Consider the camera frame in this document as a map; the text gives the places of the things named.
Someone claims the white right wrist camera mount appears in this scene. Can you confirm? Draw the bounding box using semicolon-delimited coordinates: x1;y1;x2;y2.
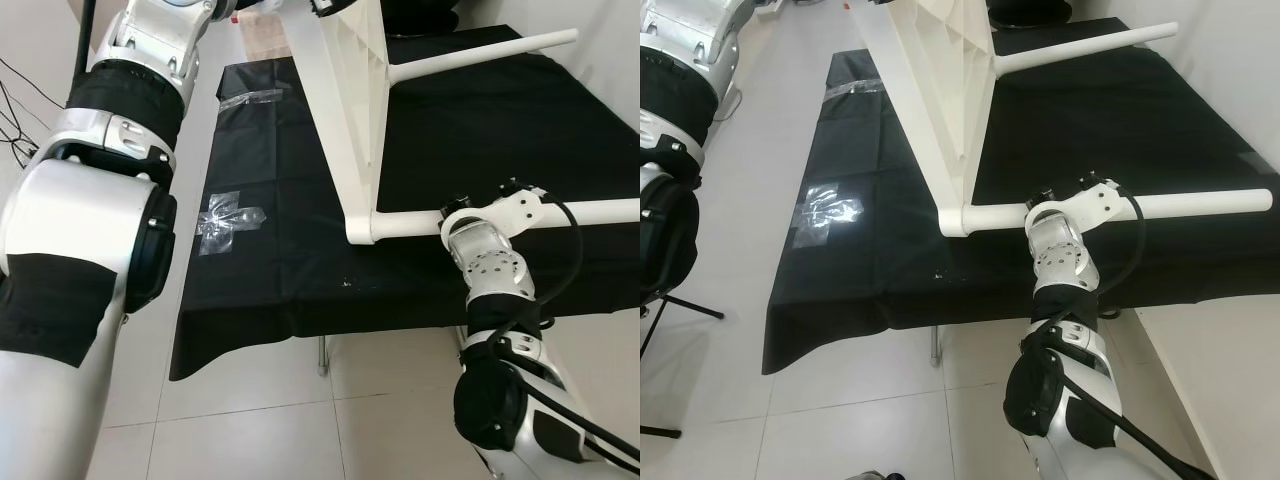
440;186;549;241
1025;180;1123;233

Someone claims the black chair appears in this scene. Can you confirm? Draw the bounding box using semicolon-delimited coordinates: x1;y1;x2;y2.
640;180;726;441

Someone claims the flat clear tape patch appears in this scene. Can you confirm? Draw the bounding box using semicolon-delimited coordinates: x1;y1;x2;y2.
795;183;866;249
196;186;266;257

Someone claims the black tablecloth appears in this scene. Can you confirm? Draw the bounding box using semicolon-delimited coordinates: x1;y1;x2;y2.
168;25;641;381
762;18;1280;376

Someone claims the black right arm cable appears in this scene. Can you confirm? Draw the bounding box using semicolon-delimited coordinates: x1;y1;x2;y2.
470;195;641;471
1020;190;1216;480

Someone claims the thin wall cable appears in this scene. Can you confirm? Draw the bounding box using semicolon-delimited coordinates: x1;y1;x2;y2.
0;55;51;171

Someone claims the pink patterned cloth stand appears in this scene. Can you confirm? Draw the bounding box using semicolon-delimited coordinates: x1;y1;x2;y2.
240;15;301;61

